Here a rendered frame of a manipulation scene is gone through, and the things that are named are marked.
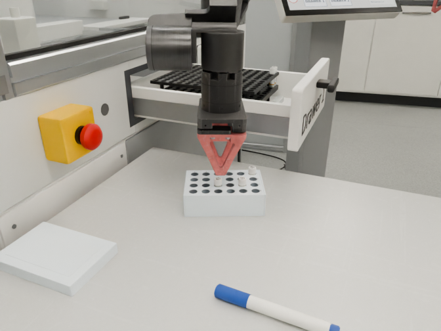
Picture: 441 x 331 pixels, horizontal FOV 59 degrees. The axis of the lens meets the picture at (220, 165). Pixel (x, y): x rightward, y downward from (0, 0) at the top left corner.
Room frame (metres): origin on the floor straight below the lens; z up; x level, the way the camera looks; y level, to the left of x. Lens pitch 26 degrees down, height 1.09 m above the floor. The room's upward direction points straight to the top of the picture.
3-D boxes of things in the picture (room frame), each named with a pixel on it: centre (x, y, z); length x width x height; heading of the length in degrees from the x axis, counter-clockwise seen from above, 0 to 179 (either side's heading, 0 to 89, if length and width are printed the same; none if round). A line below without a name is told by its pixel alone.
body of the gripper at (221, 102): (0.53, 0.00, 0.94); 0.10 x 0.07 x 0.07; 1
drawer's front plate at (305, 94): (0.74, -0.18, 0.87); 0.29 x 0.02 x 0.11; 157
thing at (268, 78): (0.78, -0.09, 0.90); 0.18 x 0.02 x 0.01; 157
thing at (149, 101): (0.82, 0.02, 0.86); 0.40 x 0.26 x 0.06; 67
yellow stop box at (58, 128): (0.56, 0.23, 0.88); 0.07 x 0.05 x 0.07; 157
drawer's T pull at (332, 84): (0.73, -0.20, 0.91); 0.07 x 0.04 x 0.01; 157
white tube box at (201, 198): (0.54, -0.01, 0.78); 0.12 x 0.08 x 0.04; 91
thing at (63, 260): (0.40, 0.21, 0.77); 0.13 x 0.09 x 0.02; 67
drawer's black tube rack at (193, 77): (0.82, 0.01, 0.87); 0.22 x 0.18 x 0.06; 67
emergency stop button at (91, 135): (0.54, 0.20, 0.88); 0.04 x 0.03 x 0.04; 157
